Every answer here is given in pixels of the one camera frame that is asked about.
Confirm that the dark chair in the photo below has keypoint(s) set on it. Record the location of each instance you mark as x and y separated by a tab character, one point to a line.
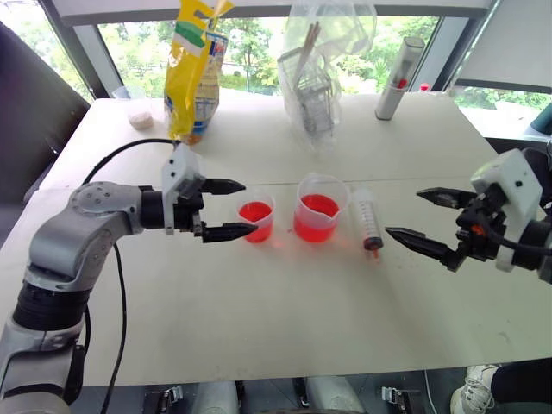
30	129

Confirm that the small clear cup red liquid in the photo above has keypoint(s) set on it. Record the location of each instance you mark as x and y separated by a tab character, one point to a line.
256	215

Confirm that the wooden chopstick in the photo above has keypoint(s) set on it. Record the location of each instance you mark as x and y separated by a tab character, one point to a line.
308	47
317	36

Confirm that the clear plastic bag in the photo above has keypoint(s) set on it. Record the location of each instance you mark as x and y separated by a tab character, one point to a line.
345	26

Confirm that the yellow snack bag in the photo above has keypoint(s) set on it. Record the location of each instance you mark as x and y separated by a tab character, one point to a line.
190	77

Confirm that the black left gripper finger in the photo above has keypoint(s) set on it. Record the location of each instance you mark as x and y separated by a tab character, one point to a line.
228	233
224	186

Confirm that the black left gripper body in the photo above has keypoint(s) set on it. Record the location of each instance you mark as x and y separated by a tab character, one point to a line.
187	211

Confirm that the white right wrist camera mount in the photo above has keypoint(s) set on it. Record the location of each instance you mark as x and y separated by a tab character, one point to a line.
513	172

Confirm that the large beaker red liquid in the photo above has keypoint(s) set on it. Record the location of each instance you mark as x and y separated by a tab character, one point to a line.
319	211

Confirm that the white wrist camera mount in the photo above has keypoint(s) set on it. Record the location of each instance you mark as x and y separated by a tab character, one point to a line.
179	166
513	172

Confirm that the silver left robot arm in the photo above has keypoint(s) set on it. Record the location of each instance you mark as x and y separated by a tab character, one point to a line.
56	241

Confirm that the clear plastic syringe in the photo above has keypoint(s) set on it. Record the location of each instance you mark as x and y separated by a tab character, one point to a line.
366	215

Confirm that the black trouser leg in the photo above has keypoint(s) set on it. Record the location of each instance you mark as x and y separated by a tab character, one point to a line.
524	386

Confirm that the silver tube case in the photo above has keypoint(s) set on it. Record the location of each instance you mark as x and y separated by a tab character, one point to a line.
394	82

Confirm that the silver rounded robot leg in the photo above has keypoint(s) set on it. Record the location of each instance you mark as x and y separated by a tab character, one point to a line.
332	394
215	399

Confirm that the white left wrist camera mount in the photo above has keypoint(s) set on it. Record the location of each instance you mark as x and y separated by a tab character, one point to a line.
179	166

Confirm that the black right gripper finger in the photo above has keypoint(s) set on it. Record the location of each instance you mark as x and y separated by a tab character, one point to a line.
422	246
444	198

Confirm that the white sneaker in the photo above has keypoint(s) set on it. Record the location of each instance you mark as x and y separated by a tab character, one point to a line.
472	388

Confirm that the dark teal object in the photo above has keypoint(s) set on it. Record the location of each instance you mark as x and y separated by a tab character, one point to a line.
542	123

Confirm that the small white lump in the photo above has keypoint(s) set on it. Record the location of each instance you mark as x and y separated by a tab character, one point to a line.
140	119

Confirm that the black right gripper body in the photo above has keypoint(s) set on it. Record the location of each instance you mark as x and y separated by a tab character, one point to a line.
478	226

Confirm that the red bottle cap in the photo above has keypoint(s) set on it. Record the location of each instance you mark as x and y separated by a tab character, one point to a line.
425	87

